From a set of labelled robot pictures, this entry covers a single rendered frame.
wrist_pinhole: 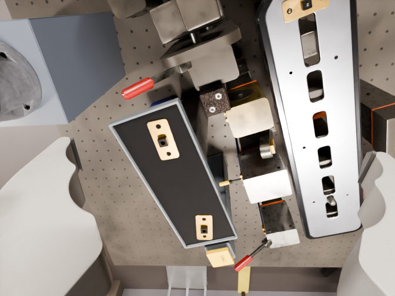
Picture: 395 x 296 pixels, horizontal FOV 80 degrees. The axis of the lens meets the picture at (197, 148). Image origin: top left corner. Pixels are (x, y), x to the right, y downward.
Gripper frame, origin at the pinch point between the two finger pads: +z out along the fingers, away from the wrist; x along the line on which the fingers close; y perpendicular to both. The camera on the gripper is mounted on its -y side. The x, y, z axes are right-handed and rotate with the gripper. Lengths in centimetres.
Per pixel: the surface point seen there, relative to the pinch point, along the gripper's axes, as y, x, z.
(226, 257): 52, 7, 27
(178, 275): 246, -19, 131
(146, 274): 266, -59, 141
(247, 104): 12.5, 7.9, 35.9
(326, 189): 42, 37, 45
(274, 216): 53, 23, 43
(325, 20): -2.7, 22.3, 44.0
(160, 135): 16.1, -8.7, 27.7
